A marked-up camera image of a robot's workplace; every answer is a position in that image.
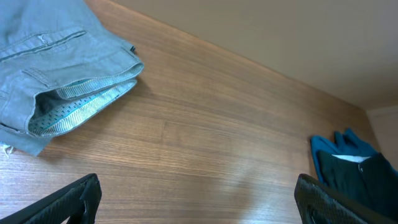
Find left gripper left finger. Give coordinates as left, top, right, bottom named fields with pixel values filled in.
left=1, top=173, right=102, bottom=224

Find blue shirt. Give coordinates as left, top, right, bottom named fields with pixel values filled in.
left=310, top=129, right=379, bottom=186

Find folded grey shorts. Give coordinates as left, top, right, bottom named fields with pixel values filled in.
left=1, top=0, right=144, bottom=156

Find black shorts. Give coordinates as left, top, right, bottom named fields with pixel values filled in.
left=317, top=151, right=397, bottom=221

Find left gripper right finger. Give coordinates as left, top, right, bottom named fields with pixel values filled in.
left=294, top=174, right=397, bottom=224

